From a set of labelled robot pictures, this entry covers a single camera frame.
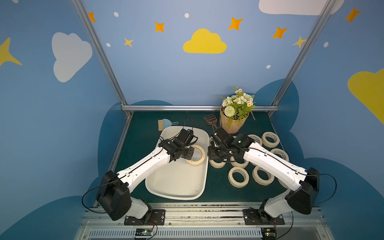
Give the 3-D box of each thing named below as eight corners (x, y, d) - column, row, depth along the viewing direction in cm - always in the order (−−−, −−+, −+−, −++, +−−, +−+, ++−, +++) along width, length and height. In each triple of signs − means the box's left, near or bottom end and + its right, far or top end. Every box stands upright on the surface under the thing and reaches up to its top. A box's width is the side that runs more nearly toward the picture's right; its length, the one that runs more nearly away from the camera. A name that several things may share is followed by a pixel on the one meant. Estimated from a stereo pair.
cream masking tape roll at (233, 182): (229, 187, 86) (230, 185, 84) (226, 169, 94) (227, 166, 91) (249, 187, 86) (251, 185, 84) (245, 169, 94) (246, 166, 91)
